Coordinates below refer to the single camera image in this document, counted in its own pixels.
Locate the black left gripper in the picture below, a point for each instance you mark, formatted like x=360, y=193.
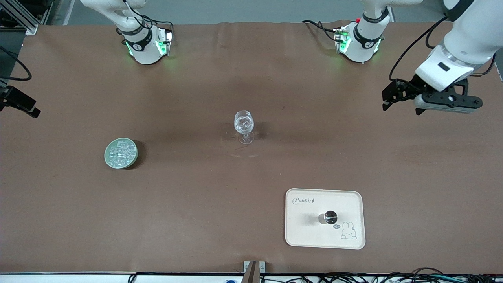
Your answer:
x=410, y=88

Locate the steel double jigger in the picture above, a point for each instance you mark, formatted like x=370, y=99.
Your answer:
x=329, y=217

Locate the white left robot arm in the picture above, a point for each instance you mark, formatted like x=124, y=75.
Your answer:
x=467, y=35

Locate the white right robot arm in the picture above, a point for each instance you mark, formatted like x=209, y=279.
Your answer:
x=141, y=47

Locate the clear wine glass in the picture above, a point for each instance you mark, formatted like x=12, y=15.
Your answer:
x=244, y=135

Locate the clear ice cube pile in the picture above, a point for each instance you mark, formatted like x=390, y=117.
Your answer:
x=122, y=153

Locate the green ice bowl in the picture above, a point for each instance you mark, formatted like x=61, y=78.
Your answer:
x=122, y=167

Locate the silver base connector box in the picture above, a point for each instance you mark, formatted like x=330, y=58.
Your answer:
x=167, y=39
x=341, y=39

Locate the white rabbit print tray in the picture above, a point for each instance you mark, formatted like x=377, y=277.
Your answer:
x=314, y=236

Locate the brown table cloth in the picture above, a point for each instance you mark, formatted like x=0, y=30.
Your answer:
x=196, y=196

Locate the grey metal mount bracket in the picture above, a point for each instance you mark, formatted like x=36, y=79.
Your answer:
x=247, y=267

